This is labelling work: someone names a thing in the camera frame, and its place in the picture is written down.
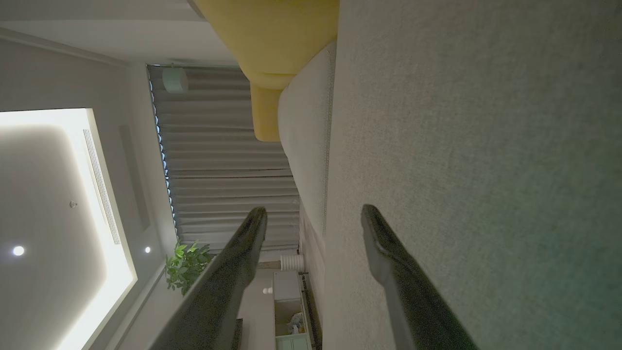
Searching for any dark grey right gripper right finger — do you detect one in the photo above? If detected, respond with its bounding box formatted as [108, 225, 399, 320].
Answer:
[361, 204, 479, 350]

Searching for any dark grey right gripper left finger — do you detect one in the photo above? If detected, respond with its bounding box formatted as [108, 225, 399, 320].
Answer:
[151, 208, 268, 350]

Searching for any green potted plant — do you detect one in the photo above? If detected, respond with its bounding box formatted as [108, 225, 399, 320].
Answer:
[165, 238, 213, 297]

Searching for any light grey low cabinet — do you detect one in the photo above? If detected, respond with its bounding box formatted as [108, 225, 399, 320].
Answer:
[273, 270, 314, 350]

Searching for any white ribbed cylinder appliance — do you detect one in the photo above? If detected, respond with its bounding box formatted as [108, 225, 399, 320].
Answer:
[279, 253, 306, 272]

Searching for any grey pleated curtain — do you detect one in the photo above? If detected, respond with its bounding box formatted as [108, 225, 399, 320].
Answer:
[147, 65, 301, 251]

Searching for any large grey sofa chaise cushion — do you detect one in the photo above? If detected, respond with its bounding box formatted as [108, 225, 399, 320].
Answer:
[322, 0, 622, 350]

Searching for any grey sofa seat cushion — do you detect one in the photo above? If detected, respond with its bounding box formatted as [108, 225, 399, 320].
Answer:
[277, 41, 337, 240]

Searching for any pale cylindrical ceiling fixture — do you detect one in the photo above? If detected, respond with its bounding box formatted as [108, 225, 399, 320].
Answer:
[162, 65, 189, 94]

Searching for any wide yellow sofa back cushion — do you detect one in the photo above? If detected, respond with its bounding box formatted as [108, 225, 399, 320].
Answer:
[193, 0, 340, 91]

